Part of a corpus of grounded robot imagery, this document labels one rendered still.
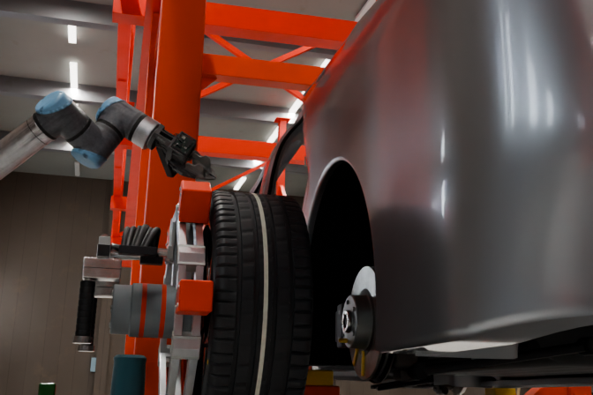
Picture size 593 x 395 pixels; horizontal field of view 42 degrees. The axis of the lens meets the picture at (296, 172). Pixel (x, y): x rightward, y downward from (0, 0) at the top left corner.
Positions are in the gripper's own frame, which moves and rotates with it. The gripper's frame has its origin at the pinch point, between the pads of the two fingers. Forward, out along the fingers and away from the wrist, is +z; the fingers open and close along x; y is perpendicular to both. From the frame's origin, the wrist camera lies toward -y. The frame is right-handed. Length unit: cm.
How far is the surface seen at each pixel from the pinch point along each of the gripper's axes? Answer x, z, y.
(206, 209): -22.4, 7.1, 20.2
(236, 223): -23.8, 15.9, 24.5
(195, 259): -36.8, 12.4, 22.0
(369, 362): -20, 65, -7
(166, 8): 65, -54, -20
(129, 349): 30, -17, -236
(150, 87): 159, -95, -190
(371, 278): -2, 54, 2
